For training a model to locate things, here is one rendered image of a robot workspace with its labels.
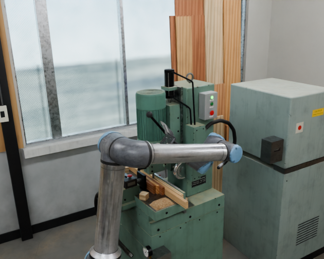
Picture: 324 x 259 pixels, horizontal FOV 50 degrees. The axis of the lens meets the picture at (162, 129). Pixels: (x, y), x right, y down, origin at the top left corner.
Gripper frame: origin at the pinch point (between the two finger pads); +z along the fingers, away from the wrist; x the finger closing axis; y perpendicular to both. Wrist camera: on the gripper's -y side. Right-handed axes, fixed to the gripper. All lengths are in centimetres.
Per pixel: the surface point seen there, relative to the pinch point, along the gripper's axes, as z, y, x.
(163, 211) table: -28.5, -13.2, 32.2
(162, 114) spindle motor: 2.9, -5.9, -12.6
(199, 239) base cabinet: -54, -52, 34
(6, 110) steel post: 125, -65, 42
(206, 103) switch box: -13.7, -11.3, -33.6
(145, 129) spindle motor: 5.9, -7.4, 0.0
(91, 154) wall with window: 72, -138, 32
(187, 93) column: -2.0, -6.8, -31.7
